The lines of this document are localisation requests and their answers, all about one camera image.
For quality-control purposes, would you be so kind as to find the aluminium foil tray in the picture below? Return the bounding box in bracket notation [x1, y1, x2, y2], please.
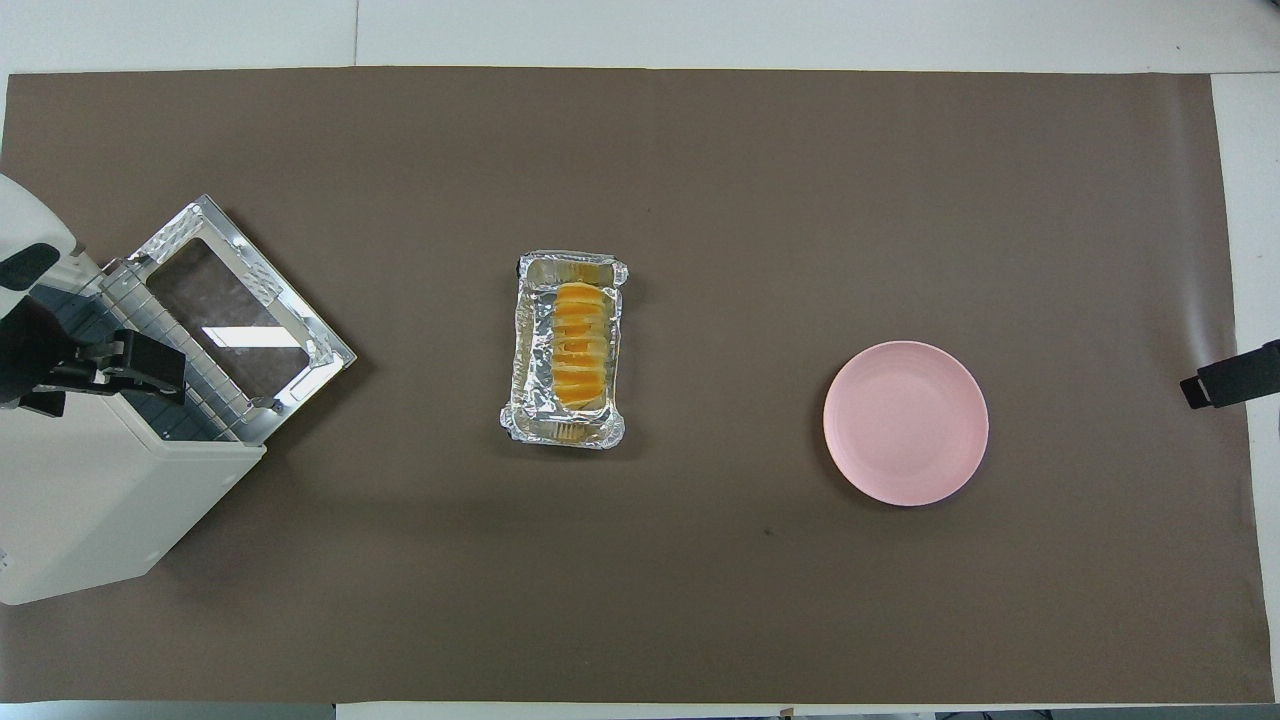
[499, 250, 632, 451]

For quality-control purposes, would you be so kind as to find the yellow sliced bread loaf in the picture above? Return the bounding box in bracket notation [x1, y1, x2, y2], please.
[549, 282, 614, 412]

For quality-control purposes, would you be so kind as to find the pink round plate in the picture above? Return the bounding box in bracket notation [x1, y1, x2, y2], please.
[822, 340, 991, 508]

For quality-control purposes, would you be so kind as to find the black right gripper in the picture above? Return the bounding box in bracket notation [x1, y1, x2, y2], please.
[1179, 340, 1280, 410]

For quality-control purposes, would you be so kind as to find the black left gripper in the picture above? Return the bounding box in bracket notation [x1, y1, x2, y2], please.
[0, 295, 188, 418]

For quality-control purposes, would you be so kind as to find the brown table mat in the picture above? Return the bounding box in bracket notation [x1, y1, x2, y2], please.
[0, 66, 1274, 707]

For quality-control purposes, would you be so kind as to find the cream toaster oven body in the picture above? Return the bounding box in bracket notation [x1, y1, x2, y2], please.
[0, 250, 267, 607]

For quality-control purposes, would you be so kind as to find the glass oven door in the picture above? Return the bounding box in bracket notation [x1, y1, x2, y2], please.
[100, 194, 359, 443]

